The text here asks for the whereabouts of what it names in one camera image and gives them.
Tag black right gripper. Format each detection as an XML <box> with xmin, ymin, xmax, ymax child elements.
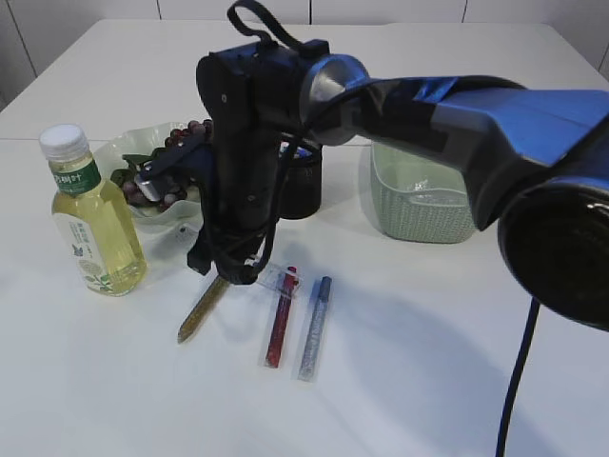
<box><xmin>187</xmin><ymin>119</ymin><xmax>282</xmax><ymax>286</ymax></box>

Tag gold glitter pen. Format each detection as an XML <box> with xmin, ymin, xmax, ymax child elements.
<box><xmin>177</xmin><ymin>275</ymin><xmax>230</xmax><ymax>344</ymax></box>

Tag clear plastic ruler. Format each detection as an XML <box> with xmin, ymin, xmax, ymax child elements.
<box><xmin>178</xmin><ymin>223</ymin><xmax>304</xmax><ymax>301</ymax></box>

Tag red glitter pen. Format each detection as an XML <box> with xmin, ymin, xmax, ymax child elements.
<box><xmin>265</xmin><ymin>266</ymin><xmax>300</xmax><ymax>368</ymax></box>

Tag silver glitter pen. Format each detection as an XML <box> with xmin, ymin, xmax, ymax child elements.
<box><xmin>298</xmin><ymin>276</ymin><xmax>332</xmax><ymax>382</ymax></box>

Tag purple artificial grape bunch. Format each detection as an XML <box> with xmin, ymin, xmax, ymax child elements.
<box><xmin>110</xmin><ymin>119</ymin><xmax>213</xmax><ymax>209</ymax></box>

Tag yellow tea bottle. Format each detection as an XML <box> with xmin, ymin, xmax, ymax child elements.
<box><xmin>39</xmin><ymin>124</ymin><xmax>147</xmax><ymax>296</ymax></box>

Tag clear plastic sheet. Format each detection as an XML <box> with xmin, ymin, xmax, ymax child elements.
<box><xmin>409</xmin><ymin>179</ymin><xmax>431</xmax><ymax>192</ymax></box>

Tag blue scissors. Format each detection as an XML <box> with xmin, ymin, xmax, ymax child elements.
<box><xmin>280</xmin><ymin>142</ymin><xmax>313</xmax><ymax>160</ymax></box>

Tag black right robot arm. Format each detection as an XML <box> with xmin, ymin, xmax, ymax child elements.
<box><xmin>187</xmin><ymin>44</ymin><xmax>608</xmax><ymax>330</ymax></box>

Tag green wavy plastic plate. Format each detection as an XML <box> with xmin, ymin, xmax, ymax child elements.
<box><xmin>93</xmin><ymin>122</ymin><xmax>201</xmax><ymax>230</ymax></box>

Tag black mesh pen cup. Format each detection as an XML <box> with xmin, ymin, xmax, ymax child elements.
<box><xmin>279</xmin><ymin>146</ymin><xmax>323</xmax><ymax>220</ymax></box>

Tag green woven plastic basket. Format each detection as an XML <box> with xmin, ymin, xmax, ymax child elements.
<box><xmin>370</xmin><ymin>143</ymin><xmax>477</xmax><ymax>244</ymax></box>

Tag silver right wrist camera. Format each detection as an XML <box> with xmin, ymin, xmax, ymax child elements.
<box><xmin>134</xmin><ymin>135</ymin><xmax>214</xmax><ymax>202</ymax></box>

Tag black cable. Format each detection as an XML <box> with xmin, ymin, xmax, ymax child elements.
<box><xmin>208</xmin><ymin>0</ymin><xmax>543</xmax><ymax>457</ymax></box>

